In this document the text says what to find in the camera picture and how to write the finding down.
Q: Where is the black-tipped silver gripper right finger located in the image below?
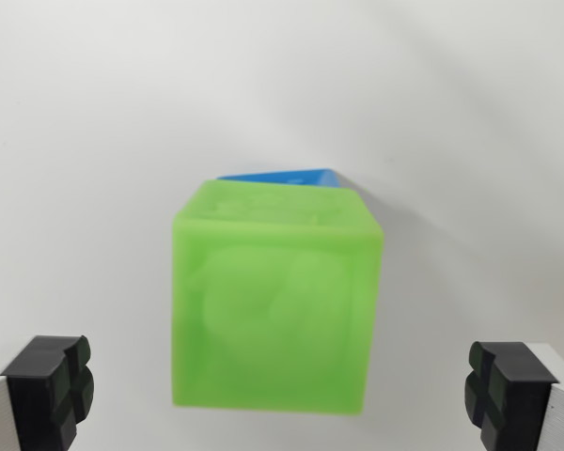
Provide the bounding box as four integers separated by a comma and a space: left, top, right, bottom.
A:
463, 340, 564, 451

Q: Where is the black-tipped silver gripper left finger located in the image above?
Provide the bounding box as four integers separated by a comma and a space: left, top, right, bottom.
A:
0, 334, 96, 451

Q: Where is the green embossed soft cube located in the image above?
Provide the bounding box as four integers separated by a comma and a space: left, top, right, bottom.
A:
171, 180, 385, 417

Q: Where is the blue embossed soft cube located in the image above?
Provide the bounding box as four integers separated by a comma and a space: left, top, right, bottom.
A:
215, 167, 354, 191

